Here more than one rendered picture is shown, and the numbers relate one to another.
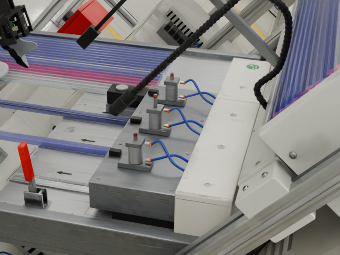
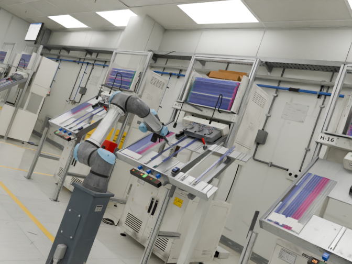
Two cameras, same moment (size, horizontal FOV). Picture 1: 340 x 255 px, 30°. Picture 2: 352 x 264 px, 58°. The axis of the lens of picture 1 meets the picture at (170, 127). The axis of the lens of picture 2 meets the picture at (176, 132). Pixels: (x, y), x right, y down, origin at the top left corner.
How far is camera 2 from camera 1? 2.27 m
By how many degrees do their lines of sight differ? 47
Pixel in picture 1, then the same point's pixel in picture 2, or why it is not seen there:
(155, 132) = (201, 130)
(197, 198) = (225, 128)
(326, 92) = (237, 100)
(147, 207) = (218, 135)
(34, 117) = not seen: hidden behind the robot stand
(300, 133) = (235, 107)
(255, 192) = (235, 118)
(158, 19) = not seen: hidden behind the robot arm
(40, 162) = (191, 147)
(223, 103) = (199, 121)
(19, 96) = not seen: hidden behind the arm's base
